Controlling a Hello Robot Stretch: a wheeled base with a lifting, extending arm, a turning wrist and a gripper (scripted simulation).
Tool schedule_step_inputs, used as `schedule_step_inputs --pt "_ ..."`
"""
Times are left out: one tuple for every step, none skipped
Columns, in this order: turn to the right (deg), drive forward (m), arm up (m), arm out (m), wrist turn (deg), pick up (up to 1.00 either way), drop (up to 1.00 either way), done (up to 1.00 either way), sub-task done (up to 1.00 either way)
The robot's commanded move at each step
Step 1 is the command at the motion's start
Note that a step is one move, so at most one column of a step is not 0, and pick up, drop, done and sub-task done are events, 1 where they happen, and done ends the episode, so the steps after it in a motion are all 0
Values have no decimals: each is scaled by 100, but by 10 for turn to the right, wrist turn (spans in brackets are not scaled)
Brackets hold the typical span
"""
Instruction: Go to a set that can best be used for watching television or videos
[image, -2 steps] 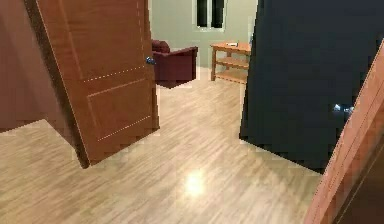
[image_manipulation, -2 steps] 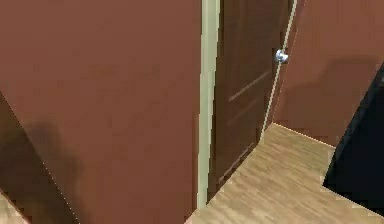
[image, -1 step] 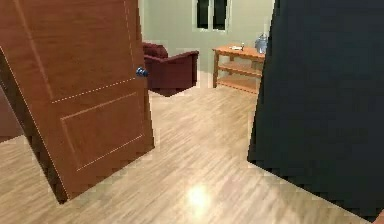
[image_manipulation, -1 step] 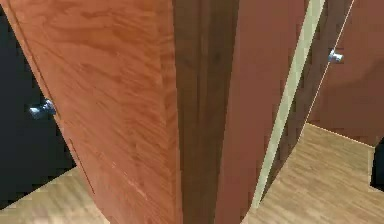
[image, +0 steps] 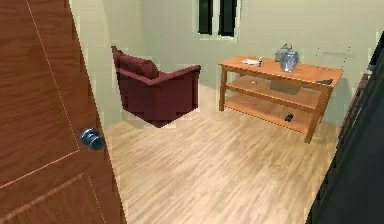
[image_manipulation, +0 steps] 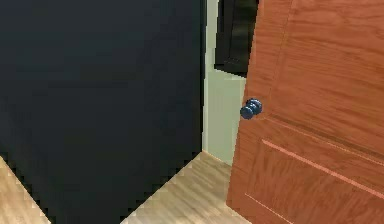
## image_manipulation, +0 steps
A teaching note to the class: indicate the dark blue round door knob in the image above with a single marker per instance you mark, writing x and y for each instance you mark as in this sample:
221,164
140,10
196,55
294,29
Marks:
250,108

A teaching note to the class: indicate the brown wooden room door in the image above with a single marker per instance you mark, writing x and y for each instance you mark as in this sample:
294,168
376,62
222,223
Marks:
320,100

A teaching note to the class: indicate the black framed wall picture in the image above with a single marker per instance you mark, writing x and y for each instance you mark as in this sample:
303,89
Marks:
236,36

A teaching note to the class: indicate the large black cupboard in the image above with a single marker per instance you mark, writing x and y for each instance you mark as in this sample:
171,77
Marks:
100,100

